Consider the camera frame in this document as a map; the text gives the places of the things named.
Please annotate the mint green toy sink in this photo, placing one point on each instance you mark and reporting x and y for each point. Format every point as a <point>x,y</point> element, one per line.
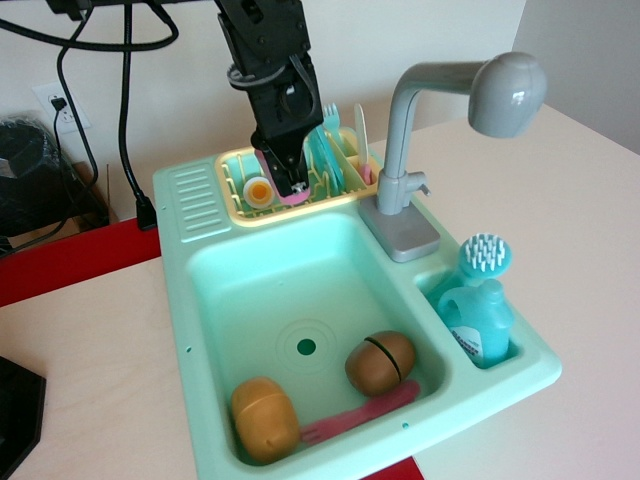
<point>288,297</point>

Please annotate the pink toy fork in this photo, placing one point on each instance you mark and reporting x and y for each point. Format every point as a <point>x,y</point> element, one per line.
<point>330,427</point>

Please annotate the pink plastic cup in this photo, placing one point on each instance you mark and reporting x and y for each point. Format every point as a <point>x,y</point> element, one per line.
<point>288,194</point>

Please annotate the teal cleaner bottle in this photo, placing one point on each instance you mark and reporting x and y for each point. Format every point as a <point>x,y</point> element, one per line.
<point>480,320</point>

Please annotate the cream toy knife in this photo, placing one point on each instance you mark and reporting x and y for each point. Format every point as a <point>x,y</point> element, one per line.
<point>364,168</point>

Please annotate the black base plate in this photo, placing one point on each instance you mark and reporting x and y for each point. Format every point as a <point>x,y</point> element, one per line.
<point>22,409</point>

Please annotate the white wall outlet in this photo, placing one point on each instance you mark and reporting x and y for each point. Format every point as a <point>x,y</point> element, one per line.
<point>66,112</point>

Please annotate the yellow-brown toy potato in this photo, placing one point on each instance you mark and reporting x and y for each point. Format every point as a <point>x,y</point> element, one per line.
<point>265,419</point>

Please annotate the yellow drying rack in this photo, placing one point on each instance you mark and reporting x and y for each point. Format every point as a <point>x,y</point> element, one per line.
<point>325,200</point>

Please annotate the teal toy plate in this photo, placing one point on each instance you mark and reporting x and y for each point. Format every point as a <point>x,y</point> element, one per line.
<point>325,159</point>

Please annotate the black bag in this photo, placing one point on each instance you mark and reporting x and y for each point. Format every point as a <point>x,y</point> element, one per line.
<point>38,185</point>

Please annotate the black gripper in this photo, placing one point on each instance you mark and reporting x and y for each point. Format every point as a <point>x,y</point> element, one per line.
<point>286,107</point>

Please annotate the teal toy fork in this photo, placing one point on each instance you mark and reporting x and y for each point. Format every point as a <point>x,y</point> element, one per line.
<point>331,121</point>

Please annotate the teal dish brush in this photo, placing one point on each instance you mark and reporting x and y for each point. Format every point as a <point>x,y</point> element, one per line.
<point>483,256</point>

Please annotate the brown toy kiwi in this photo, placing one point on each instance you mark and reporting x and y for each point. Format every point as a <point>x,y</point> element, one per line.
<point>380,362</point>

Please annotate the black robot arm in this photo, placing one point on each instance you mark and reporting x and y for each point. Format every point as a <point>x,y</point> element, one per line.
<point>269,44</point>

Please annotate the left toy egg half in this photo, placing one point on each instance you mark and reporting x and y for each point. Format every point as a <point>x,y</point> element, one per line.
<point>258,193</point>

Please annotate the grey toy faucet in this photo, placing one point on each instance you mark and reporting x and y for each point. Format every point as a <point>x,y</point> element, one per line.
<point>504,96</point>

